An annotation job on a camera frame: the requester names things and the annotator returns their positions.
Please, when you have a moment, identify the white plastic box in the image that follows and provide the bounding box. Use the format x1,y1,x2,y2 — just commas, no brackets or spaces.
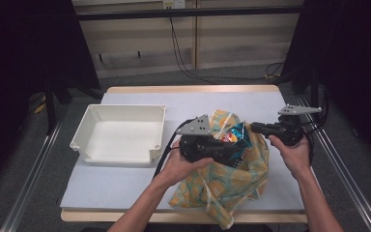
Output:
69,103,168,166

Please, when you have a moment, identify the orange print cloth bag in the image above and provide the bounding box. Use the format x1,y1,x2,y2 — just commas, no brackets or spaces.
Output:
168,108,271,230

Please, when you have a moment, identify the metal floor rail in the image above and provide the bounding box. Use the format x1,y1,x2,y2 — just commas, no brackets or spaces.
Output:
297,96,371,232
0,119,64,232

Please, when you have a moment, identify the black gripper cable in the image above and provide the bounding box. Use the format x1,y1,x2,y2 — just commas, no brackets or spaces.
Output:
153,118,195,180
301,128,317,166

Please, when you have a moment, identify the white wall socket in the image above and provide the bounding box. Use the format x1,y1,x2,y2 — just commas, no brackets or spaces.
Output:
162,0,186,10

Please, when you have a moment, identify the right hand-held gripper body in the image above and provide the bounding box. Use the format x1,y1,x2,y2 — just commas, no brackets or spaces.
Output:
269,103,323,147

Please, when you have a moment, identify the black floor cable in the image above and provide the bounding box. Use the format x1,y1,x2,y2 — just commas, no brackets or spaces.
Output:
299,86,330,139

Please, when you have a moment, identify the black curtain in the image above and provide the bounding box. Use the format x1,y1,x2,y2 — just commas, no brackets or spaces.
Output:
283,0,371,168
0,0,101,194

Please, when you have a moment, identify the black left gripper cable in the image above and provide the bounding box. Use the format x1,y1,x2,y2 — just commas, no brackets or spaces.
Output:
153,118,195,180

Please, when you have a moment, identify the blue snack packet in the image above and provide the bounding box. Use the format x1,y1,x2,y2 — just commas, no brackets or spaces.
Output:
217,121,253,168

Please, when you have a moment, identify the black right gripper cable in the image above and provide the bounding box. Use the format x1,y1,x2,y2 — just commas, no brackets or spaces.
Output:
301,128,317,166

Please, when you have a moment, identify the person's left hand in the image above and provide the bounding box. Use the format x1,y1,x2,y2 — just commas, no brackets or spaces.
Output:
159,138,214,188

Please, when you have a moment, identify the black wall cable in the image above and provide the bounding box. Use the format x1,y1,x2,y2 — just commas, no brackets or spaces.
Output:
168,16,284,85

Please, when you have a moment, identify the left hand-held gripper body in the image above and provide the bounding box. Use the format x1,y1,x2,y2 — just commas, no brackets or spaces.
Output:
175,113,226,164

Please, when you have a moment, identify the black horizontal bar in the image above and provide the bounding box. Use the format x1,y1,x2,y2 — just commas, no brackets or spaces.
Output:
76,5,303,22

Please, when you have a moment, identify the black stand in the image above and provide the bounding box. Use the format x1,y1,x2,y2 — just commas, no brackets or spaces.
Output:
43,76,104,135

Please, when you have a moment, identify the pale blue table mat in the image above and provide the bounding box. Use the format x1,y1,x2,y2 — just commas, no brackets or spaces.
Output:
59,91,314,213

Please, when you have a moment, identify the person's right hand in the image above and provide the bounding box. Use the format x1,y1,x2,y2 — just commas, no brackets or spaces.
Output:
268,134,313,182

